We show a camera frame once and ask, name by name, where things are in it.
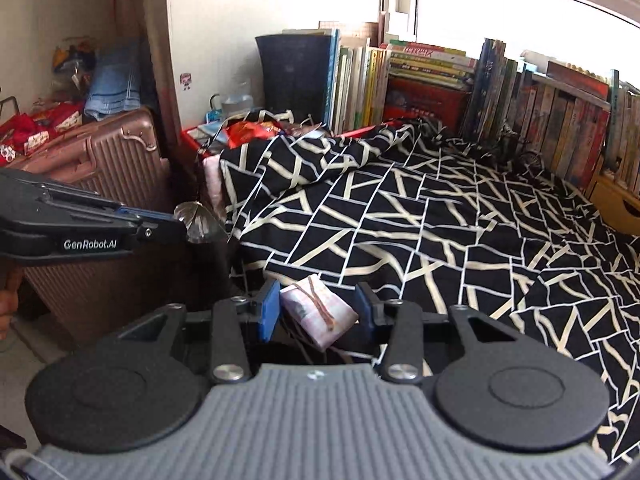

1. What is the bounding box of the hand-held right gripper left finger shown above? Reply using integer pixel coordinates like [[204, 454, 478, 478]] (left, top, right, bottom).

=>
[[117, 280, 282, 386]]

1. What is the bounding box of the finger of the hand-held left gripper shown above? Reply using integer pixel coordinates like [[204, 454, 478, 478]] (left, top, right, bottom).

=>
[[0, 207, 188, 251], [0, 169, 175, 221]]

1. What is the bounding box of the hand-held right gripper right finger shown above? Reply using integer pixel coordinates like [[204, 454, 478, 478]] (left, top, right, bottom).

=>
[[355, 282, 521, 386]]

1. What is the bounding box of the white packet with red bands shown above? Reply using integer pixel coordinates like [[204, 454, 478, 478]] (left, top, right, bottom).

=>
[[279, 275, 359, 350]]

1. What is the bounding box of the clear crinkled wrapper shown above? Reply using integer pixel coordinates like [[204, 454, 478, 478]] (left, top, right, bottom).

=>
[[174, 200, 228, 245]]

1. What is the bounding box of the row of thin pale books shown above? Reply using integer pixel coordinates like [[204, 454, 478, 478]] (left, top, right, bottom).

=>
[[327, 27, 393, 133]]

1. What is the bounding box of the stack of horizontal books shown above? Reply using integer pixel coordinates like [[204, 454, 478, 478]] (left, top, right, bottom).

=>
[[385, 40, 478, 92]]

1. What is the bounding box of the row of tall paperback books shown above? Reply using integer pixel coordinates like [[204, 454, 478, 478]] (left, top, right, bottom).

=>
[[460, 37, 613, 188]]

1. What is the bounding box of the row of colourful-spined books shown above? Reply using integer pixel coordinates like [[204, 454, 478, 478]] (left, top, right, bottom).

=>
[[602, 70, 640, 196]]

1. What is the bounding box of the person's left hand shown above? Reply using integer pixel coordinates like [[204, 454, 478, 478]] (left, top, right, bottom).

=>
[[0, 265, 23, 341]]

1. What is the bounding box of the pink cloth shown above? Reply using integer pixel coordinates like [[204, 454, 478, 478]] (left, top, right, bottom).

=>
[[200, 152, 231, 221]]

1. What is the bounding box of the pink ribbed suitcase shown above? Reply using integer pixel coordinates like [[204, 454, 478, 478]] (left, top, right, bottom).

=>
[[10, 107, 201, 346]]

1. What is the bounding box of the black white patterned blanket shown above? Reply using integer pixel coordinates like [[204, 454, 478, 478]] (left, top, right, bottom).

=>
[[220, 117, 640, 466]]

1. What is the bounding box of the pile of red packets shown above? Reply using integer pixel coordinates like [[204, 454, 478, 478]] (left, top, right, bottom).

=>
[[0, 102, 86, 168]]

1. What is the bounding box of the red snack bag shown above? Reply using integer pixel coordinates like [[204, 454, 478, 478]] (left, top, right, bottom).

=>
[[225, 122, 283, 150]]

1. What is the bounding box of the folded blue towel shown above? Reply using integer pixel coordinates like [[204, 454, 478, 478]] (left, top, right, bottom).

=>
[[84, 40, 143, 122]]

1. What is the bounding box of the clear plastic container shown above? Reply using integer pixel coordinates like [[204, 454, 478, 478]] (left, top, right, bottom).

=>
[[220, 82, 253, 116]]

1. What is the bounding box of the large dark blue book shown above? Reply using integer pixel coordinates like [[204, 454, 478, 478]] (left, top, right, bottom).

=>
[[255, 34, 333, 128]]

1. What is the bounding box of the wooden drawer unit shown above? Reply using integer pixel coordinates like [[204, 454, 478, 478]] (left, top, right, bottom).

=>
[[585, 172, 640, 236]]

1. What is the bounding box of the window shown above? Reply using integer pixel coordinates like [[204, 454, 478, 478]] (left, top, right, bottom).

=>
[[412, 0, 640, 91]]

